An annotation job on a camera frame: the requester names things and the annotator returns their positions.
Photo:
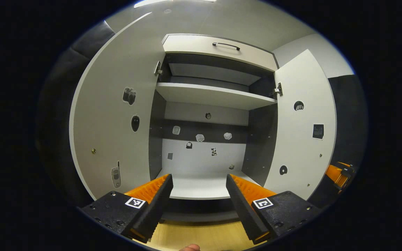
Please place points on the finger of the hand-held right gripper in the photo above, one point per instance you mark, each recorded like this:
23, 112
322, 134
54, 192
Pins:
333, 174
348, 171

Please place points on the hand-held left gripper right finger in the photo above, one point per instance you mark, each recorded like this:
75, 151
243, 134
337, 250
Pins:
243, 209

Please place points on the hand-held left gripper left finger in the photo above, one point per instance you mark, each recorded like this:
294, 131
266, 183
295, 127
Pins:
159, 202

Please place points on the white cabinet door cat sticker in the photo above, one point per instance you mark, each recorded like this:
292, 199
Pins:
298, 150

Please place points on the white cabinet door camera sticker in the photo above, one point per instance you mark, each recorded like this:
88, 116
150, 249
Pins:
113, 139

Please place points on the white and grey cabinet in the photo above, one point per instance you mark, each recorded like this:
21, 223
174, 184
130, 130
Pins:
201, 160

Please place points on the metal door hinge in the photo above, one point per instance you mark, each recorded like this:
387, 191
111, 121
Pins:
158, 68
278, 90

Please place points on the white cabinet shelf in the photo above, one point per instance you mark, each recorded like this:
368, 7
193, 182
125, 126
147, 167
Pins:
211, 94

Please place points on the white cabinet drawer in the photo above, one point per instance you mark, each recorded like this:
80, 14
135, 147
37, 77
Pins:
194, 46

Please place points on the black backdrop cloth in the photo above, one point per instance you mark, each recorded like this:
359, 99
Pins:
61, 104
351, 115

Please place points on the ceiling light panel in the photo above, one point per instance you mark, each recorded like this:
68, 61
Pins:
159, 2

